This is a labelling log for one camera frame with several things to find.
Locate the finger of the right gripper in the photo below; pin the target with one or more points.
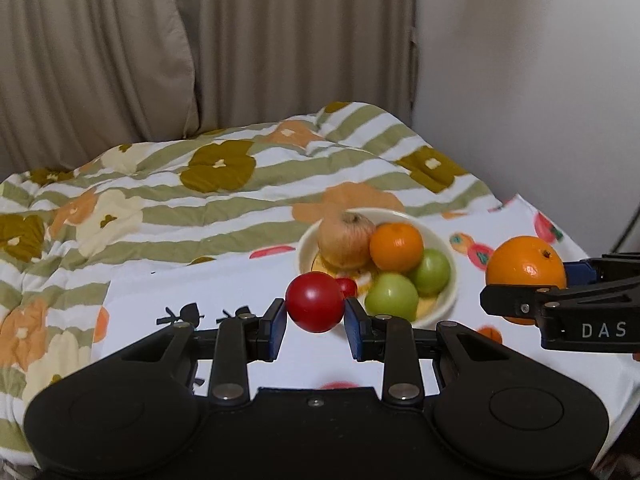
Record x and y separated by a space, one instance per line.
519 301
607 268

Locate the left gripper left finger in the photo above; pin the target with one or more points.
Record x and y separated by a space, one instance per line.
241 339

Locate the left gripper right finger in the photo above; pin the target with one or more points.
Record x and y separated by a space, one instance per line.
389 340

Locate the large orange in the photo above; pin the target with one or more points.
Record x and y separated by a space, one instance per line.
525 260

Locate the green apple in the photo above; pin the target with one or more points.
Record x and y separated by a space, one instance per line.
392 294
432 274

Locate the cherry tomato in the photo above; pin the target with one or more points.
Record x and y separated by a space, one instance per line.
315 302
348 287

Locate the red wrinkled apple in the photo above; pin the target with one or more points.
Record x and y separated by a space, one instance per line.
344 238

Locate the small mandarin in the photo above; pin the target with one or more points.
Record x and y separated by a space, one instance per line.
491 333

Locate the white fruit-print cloth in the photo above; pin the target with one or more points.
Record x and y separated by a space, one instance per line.
138 296

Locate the cream duck-print plate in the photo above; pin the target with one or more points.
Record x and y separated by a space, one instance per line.
431 309

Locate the floral striped quilt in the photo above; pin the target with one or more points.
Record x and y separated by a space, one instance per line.
146 207

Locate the beige curtain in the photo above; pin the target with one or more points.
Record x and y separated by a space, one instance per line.
81 76

